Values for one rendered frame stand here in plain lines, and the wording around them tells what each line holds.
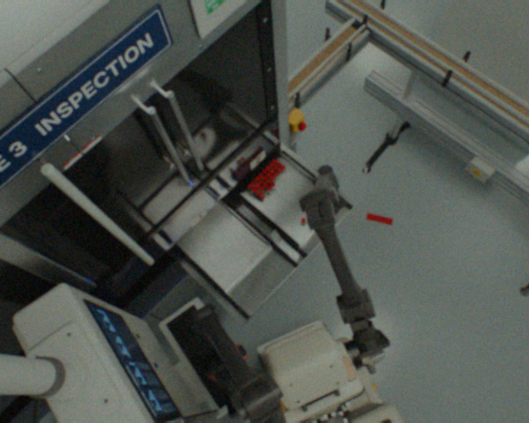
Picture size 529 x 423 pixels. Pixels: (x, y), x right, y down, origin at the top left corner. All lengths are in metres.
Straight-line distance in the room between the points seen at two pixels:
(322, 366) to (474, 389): 1.64
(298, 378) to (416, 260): 1.70
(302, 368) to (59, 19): 1.03
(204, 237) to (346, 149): 1.44
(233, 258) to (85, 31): 1.21
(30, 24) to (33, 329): 0.76
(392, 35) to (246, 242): 1.21
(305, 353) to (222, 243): 0.76
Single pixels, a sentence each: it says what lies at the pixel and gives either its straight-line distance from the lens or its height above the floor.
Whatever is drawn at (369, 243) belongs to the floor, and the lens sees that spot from 2.94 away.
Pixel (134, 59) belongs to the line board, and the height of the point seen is 1.94.
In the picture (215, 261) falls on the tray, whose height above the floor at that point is 0.88.
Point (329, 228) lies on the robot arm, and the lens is 1.35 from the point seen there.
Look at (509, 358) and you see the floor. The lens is 3.02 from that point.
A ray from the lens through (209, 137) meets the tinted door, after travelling 1.58.
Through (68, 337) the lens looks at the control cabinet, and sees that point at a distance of 1.33.
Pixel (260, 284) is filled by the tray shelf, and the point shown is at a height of 0.88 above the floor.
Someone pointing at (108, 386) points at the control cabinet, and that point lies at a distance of 1.28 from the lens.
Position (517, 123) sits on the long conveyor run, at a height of 0.93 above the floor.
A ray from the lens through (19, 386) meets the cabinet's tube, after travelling 1.06.
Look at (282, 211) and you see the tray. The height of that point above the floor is 0.88.
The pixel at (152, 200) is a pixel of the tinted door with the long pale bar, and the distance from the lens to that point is 1.59.
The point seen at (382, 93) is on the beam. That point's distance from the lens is 2.79.
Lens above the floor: 2.78
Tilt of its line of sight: 69 degrees down
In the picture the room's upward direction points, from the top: 10 degrees counter-clockwise
